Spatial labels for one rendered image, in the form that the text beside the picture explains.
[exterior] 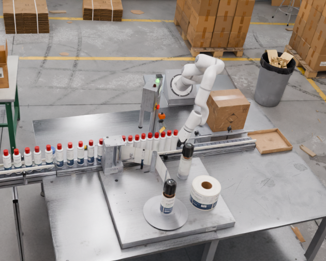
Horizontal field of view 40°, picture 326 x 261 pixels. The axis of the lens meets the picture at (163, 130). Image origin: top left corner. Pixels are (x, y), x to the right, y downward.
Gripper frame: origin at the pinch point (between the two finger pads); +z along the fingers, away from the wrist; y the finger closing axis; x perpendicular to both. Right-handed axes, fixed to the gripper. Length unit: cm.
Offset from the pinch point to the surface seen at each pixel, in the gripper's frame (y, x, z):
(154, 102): 0.5, -38.5, -31.8
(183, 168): 31.1, -9.9, -1.3
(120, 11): -421, 87, 47
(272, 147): 8, 84, -19
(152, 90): 0, -44, -41
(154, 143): 2.3, -22.3, 1.7
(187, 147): 29.8, -15.5, -19.0
